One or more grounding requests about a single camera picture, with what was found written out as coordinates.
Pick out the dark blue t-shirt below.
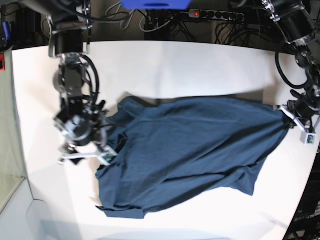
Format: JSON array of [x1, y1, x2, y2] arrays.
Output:
[[96, 96, 288, 219]]

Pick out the red clamp at table edge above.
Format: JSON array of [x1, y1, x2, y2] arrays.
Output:
[[0, 53, 6, 72]]

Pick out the white cable loops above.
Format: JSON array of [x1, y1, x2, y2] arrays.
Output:
[[104, 2, 173, 33]]

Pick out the black power strip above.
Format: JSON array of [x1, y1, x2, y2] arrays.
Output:
[[188, 9, 245, 23]]

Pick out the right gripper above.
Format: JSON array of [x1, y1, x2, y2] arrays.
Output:
[[56, 117, 118, 166]]

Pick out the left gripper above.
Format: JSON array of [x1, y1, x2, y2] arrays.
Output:
[[273, 99, 318, 145]]

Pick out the blue object at left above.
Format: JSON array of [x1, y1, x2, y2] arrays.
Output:
[[2, 21, 12, 42]]

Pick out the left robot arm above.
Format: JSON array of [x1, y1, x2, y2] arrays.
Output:
[[261, 0, 320, 145]]

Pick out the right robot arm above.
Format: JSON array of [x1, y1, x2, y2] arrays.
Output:
[[21, 0, 117, 166]]

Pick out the blue box at top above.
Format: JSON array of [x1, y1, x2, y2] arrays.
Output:
[[121, 0, 191, 10]]

